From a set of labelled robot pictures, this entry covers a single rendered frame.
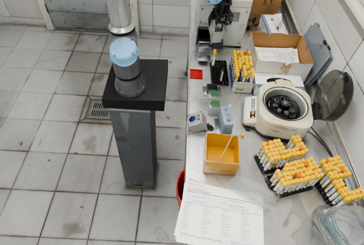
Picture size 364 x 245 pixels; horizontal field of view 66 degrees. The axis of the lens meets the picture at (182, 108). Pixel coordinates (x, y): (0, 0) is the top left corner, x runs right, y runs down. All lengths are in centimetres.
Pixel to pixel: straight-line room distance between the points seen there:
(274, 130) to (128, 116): 67
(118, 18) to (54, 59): 194
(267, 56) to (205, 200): 88
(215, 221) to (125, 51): 74
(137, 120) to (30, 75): 180
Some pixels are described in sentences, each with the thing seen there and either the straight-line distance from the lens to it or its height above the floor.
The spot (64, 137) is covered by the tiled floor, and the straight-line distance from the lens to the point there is 242.
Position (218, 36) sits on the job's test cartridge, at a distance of 142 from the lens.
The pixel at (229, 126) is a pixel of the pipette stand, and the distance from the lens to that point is 120.
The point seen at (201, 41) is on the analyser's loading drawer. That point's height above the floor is 91.
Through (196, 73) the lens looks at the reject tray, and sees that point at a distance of 151.
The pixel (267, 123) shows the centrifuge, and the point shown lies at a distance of 124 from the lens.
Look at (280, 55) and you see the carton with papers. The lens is 166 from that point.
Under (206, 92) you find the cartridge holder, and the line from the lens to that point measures 140.
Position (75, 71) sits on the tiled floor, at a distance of 291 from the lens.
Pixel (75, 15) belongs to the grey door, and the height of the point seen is 20.
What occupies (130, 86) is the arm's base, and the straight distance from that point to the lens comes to 127.
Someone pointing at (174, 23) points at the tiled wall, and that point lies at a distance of 320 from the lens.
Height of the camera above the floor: 190
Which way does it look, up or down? 50 degrees down
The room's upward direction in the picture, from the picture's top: 5 degrees clockwise
